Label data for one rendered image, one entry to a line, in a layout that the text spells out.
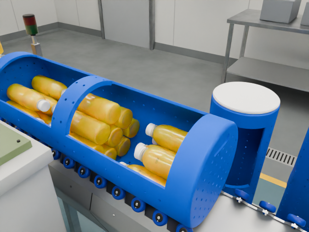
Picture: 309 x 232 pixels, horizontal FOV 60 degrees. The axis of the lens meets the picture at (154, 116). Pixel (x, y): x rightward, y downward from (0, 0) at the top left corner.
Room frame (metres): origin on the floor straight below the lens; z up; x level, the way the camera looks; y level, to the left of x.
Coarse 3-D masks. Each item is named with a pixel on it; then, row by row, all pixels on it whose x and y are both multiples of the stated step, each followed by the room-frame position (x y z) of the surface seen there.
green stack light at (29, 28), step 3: (36, 24) 1.54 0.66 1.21; (27, 27) 1.51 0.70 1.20; (30, 27) 1.51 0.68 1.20; (33, 27) 1.52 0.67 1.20; (36, 27) 1.54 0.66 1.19; (27, 30) 1.51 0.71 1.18; (30, 30) 1.51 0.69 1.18; (33, 30) 1.51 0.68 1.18; (36, 30) 1.53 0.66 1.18; (27, 33) 1.51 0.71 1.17; (30, 33) 1.51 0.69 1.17; (33, 33) 1.51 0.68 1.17; (36, 33) 1.53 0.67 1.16
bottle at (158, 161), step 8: (144, 152) 0.54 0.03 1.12; (152, 152) 0.52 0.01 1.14; (160, 152) 0.52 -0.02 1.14; (168, 152) 0.52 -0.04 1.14; (144, 160) 0.52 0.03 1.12; (152, 160) 0.51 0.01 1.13; (160, 160) 0.50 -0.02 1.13; (168, 160) 0.49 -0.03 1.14; (152, 168) 0.50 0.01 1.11; (160, 168) 0.49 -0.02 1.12; (168, 168) 0.48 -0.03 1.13; (160, 176) 0.49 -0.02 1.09
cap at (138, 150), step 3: (138, 147) 0.56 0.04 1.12; (141, 147) 0.56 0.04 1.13; (144, 147) 0.56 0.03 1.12; (135, 150) 0.55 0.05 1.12; (138, 150) 0.55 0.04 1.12; (141, 150) 0.55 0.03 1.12; (135, 153) 0.55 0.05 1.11; (138, 153) 0.55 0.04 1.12; (135, 156) 0.55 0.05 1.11; (138, 156) 0.54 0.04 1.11; (138, 159) 0.55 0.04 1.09
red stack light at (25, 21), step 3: (24, 18) 1.51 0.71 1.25; (27, 18) 1.51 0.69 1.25; (30, 18) 1.52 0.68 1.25; (33, 18) 1.53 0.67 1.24; (24, 21) 1.51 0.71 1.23; (27, 21) 1.51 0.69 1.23; (30, 21) 1.51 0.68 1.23; (33, 21) 1.52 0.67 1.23; (24, 24) 1.52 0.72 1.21; (27, 24) 1.51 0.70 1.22; (30, 24) 1.51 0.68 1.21; (33, 24) 1.52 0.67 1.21
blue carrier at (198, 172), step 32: (0, 64) 0.92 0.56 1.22; (32, 64) 1.05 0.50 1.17; (64, 64) 0.92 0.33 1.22; (0, 96) 0.92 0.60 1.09; (64, 96) 0.69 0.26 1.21; (128, 96) 0.82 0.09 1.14; (32, 128) 0.71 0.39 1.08; (64, 128) 0.62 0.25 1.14; (192, 128) 0.50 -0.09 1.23; (224, 128) 0.50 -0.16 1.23; (96, 160) 0.53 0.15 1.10; (128, 160) 0.69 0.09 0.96; (192, 160) 0.43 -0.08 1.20; (224, 160) 0.52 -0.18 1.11; (160, 192) 0.42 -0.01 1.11; (192, 192) 0.39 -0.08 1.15; (192, 224) 0.39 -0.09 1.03
